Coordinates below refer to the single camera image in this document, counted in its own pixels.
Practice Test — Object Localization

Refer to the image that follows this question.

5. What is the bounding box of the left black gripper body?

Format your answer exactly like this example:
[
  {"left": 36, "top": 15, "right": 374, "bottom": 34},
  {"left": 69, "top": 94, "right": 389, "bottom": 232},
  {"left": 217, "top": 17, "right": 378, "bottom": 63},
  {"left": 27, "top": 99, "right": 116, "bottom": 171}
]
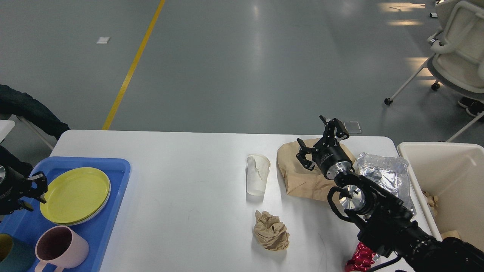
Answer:
[{"left": 0, "top": 165, "right": 27, "bottom": 215}]

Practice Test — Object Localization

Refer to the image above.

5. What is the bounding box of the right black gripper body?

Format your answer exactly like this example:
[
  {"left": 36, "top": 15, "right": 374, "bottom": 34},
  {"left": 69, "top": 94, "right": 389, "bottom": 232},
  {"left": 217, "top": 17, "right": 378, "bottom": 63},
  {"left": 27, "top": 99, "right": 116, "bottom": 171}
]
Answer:
[{"left": 313, "top": 146, "right": 353, "bottom": 180}]

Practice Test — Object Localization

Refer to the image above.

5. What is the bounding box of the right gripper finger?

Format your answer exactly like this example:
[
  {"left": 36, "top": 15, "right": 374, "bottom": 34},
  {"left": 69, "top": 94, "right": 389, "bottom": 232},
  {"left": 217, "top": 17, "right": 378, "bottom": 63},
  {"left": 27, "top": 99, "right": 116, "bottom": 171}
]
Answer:
[
  {"left": 296, "top": 138, "right": 321, "bottom": 171},
  {"left": 319, "top": 115, "right": 350, "bottom": 148}
]

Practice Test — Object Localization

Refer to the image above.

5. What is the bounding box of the yellow plastic plate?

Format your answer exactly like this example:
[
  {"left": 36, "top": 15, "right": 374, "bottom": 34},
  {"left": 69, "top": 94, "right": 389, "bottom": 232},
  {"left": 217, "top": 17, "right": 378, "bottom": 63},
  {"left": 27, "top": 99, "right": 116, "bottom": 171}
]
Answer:
[{"left": 40, "top": 167, "right": 111, "bottom": 226}]

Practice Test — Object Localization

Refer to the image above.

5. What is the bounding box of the pink mug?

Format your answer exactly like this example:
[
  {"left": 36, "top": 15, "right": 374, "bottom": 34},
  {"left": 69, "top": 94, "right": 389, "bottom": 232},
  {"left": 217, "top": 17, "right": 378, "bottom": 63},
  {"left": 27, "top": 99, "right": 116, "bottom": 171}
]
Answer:
[{"left": 34, "top": 226, "right": 89, "bottom": 272}]

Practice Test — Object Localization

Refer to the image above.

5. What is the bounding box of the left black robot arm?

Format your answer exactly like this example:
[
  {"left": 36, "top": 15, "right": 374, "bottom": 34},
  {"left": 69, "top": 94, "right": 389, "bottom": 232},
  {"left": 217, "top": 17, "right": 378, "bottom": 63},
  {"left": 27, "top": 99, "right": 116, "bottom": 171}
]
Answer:
[{"left": 0, "top": 146, "right": 47, "bottom": 215}]

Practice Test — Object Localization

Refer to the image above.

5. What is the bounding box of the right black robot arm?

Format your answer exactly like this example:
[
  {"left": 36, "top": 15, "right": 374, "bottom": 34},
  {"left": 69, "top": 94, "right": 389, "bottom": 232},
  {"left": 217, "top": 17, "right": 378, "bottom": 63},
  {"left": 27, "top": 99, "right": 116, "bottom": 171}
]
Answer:
[{"left": 296, "top": 116, "right": 484, "bottom": 272}]

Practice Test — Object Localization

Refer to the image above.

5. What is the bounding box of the brown paper bag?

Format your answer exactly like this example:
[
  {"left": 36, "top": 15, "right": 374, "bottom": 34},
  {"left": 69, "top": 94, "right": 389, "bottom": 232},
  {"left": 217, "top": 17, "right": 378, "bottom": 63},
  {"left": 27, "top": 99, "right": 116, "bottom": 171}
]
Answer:
[{"left": 277, "top": 141, "right": 336, "bottom": 202}]

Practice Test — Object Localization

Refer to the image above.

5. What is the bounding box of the clear floor plate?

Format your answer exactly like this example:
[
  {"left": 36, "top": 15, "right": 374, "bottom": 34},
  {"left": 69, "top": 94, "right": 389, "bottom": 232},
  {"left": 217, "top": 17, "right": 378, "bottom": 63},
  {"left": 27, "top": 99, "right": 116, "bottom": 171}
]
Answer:
[{"left": 343, "top": 121, "right": 362, "bottom": 134}]

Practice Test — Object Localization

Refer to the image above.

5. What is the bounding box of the teal cup yellow inside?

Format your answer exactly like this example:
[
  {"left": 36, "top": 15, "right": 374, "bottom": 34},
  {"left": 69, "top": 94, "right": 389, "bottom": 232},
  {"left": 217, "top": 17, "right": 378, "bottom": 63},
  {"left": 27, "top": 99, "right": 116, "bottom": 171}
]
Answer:
[{"left": 0, "top": 233, "right": 36, "bottom": 272}]

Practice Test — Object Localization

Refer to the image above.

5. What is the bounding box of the white paper cup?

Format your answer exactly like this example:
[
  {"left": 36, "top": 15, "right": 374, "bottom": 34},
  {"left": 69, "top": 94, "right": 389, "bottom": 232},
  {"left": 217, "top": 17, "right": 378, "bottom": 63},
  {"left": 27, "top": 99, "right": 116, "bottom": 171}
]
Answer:
[{"left": 247, "top": 154, "right": 271, "bottom": 196}]

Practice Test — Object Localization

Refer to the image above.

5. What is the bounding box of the crumpled aluminium foil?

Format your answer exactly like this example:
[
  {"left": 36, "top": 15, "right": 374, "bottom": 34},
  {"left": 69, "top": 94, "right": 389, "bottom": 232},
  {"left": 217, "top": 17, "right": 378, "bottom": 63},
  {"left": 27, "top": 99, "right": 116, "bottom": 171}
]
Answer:
[{"left": 356, "top": 153, "right": 417, "bottom": 216}]

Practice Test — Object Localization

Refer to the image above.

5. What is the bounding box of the pale green plate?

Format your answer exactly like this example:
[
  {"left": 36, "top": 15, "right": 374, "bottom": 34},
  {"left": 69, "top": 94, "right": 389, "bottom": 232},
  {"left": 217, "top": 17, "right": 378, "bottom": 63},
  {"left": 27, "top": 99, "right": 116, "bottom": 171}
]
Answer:
[{"left": 69, "top": 183, "right": 111, "bottom": 226}]

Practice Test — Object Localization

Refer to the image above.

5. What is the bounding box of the crumpled brown paper ball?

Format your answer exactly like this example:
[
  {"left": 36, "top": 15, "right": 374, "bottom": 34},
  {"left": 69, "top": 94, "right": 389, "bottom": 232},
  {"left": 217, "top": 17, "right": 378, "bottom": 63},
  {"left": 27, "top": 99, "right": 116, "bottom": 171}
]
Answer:
[{"left": 253, "top": 210, "right": 290, "bottom": 251}]

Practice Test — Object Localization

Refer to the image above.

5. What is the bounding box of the dark clothed person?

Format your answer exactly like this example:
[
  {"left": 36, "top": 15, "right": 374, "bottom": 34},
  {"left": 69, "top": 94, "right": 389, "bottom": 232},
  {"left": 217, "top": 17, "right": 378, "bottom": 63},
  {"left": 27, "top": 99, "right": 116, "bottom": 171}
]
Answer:
[{"left": 0, "top": 85, "right": 70, "bottom": 140}]

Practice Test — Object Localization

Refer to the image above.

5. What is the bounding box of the red shiny wrapper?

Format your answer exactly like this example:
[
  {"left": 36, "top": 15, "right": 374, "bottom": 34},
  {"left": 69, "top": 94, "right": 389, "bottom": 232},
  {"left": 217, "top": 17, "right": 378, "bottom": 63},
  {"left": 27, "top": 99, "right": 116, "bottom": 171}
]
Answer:
[{"left": 344, "top": 242, "right": 380, "bottom": 272}]

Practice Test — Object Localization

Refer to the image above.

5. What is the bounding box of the beige waste bin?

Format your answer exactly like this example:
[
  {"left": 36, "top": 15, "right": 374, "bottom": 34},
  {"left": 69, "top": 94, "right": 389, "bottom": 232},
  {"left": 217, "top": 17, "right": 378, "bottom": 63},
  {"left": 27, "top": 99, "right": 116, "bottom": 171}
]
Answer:
[{"left": 397, "top": 142, "right": 484, "bottom": 250}]

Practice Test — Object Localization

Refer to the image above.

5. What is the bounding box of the black shoe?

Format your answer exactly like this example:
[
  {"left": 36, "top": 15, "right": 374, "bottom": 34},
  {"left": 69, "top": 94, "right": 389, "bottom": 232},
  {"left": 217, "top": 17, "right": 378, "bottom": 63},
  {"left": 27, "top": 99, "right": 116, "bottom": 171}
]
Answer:
[{"left": 458, "top": 97, "right": 484, "bottom": 117}]

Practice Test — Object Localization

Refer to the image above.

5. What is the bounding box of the white office chair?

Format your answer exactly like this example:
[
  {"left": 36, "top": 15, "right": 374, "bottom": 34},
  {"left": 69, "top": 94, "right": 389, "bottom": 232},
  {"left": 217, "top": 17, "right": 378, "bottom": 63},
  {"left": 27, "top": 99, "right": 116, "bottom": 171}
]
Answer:
[{"left": 384, "top": 0, "right": 484, "bottom": 142}]

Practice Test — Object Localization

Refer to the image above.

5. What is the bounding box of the white floor marker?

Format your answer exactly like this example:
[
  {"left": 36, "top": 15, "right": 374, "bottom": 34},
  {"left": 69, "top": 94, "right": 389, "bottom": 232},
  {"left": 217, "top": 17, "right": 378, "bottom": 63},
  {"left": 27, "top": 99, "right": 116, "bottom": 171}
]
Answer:
[{"left": 96, "top": 37, "right": 110, "bottom": 44}]

